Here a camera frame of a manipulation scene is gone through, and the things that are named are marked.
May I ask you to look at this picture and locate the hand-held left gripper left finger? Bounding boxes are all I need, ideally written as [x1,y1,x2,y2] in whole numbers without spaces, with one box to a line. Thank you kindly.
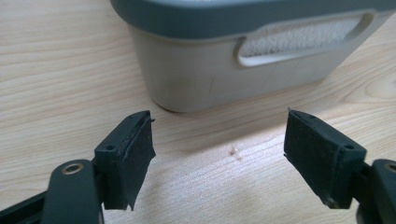
[93,109,157,212]

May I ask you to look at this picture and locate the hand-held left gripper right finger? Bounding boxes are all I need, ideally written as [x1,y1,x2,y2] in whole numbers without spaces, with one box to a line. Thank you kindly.
[283,107,368,210]

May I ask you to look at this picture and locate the grey plastic basket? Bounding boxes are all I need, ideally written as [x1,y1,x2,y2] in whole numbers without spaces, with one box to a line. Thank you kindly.
[109,0,396,114]

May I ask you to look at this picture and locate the white knitted cloth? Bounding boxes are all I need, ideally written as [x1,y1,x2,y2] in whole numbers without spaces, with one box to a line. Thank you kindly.
[240,18,362,58]

